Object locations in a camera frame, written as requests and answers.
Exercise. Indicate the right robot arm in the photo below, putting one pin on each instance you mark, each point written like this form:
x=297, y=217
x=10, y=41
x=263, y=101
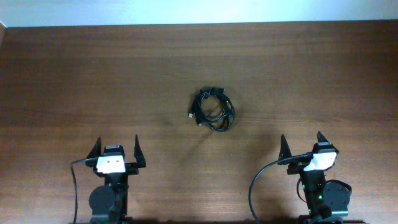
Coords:
x=327, y=200

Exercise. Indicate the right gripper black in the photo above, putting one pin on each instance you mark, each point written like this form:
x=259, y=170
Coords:
x=297, y=167

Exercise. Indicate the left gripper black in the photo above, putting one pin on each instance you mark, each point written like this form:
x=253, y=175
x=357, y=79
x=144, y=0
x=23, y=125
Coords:
x=132, y=167

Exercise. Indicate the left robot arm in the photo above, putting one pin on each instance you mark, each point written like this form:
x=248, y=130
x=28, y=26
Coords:
x=108, y=202

